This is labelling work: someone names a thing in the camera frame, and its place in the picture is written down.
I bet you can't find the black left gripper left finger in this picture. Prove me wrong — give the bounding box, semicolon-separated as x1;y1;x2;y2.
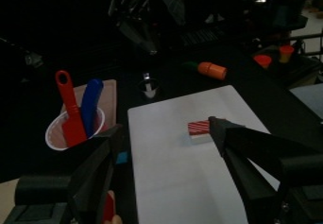
4;123;127;224

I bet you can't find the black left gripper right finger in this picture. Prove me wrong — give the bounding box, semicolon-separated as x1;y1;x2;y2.
207;115;323;224

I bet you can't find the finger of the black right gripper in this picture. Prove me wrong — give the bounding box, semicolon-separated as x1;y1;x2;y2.
117;19;160;56

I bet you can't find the toy salmon sushi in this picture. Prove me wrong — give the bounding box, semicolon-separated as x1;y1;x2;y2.
187;119;213;146

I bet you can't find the small blue block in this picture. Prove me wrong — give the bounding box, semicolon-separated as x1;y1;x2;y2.
115;151;129;165

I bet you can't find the small dark metal cup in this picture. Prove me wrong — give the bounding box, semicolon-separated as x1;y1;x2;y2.
136;71;161;100

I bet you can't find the white rectangular board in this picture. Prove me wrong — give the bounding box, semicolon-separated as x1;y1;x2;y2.
127;84;281;224

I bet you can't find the red toy spatula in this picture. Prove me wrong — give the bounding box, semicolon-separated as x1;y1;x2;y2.
55;70;88;148

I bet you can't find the orange toy carrot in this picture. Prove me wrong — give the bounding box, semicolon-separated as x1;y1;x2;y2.
181;60;228;81

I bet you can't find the small orange toy cup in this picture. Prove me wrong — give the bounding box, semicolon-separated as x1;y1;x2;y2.
252;54;273;70

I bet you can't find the grey frame corner bracket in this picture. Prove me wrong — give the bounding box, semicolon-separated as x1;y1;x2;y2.
22;51;45;70

